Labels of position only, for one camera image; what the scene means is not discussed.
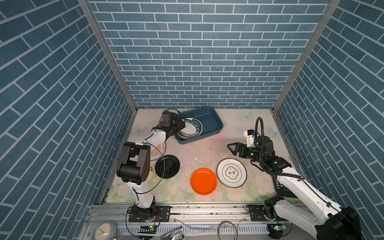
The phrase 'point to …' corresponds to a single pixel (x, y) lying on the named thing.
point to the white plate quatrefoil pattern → (231, 172)
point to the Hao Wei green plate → (193, 128)
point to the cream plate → (152, 172)
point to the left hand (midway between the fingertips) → (182, 123)
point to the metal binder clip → (175, 234)
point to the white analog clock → (104, 231)
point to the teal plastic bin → (209, 118)
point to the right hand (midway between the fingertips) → (231, 145)
